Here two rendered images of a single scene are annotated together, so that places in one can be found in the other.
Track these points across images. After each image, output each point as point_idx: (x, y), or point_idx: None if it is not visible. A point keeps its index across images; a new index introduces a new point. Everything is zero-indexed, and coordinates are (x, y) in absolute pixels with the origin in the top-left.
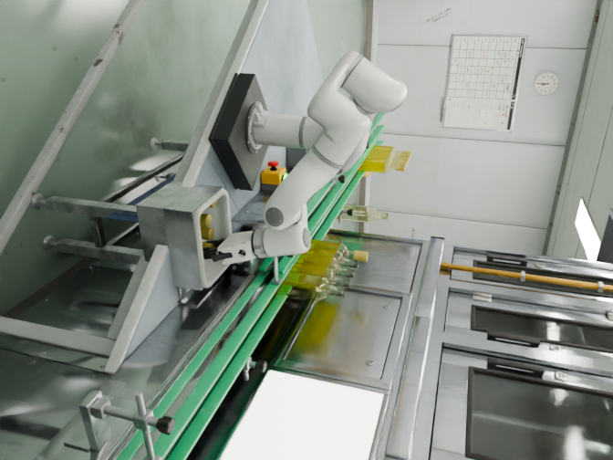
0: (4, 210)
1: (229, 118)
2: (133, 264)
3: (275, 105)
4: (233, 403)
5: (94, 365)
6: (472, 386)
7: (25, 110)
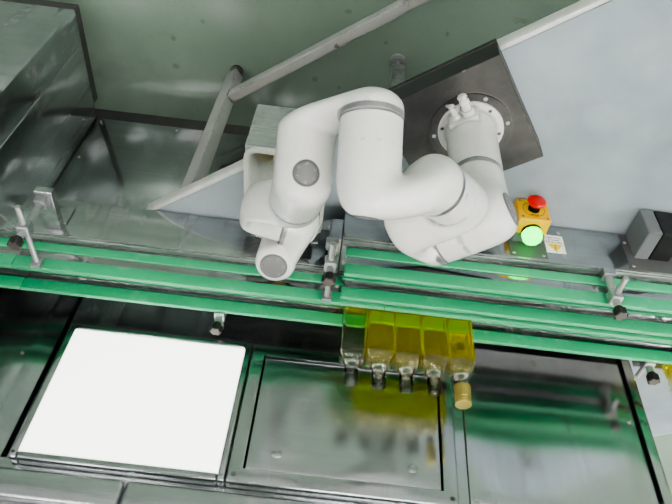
0: (355, 49)
1: (411, 88)
2: None
3: (633, 133)
4: (206, 331)
5: None
6: None
7: None
